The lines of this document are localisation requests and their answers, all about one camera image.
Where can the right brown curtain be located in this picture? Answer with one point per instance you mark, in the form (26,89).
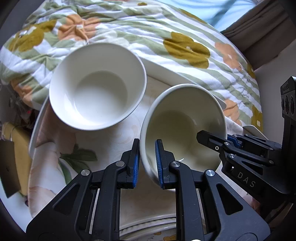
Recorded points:
(264,31)

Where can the white ribbed bowl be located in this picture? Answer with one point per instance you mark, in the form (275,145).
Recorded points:
(97,86)

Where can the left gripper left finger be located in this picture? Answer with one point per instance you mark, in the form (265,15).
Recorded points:
(88,207)

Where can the white duck-print plate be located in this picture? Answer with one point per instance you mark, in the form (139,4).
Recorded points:
(151,229)

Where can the cream cartoon bowl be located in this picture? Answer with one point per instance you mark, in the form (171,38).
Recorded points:
(175,117)

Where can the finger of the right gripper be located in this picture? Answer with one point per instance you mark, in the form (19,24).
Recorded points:
(220,145)
(246,139)

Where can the light blue cloth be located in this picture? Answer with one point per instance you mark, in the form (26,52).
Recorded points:
(218,13)

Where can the brown cardboard box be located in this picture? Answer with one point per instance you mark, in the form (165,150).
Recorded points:
(15,159)

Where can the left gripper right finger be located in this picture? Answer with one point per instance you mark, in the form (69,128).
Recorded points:
(207,207)

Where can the floral striped duvet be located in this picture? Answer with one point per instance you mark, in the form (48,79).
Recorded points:
(163,34)

